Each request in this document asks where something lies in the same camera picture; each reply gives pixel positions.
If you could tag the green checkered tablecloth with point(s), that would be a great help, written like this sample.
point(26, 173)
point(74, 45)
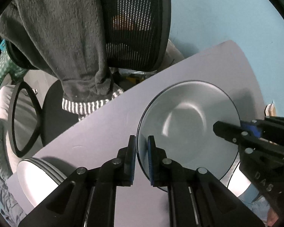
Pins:
point(8, 67)

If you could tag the white bowl top corner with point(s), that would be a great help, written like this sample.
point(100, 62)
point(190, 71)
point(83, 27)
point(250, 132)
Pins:
point(241, 186)

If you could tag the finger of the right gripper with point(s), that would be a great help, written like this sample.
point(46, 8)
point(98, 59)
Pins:
point(231, 133)
point(252, 128)

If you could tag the grey duvet on bed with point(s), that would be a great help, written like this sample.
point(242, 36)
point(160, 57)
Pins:
point(10, 210)

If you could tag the dark grey fleece blanket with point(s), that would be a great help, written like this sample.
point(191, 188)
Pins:
point(66, 39)

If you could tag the person's right hand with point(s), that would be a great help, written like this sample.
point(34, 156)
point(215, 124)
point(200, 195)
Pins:
point(272, 217)

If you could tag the large white bowl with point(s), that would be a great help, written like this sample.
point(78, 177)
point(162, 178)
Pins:
point(181, 119)

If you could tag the black office chair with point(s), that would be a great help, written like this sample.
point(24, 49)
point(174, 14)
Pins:
point(136, 36)

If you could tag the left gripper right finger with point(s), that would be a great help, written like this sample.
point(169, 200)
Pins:
point(182, 186)

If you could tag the white plate black rim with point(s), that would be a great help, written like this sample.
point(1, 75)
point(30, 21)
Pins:
point(38, 179)

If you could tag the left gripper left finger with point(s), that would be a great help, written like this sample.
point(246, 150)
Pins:
point(97, 201)

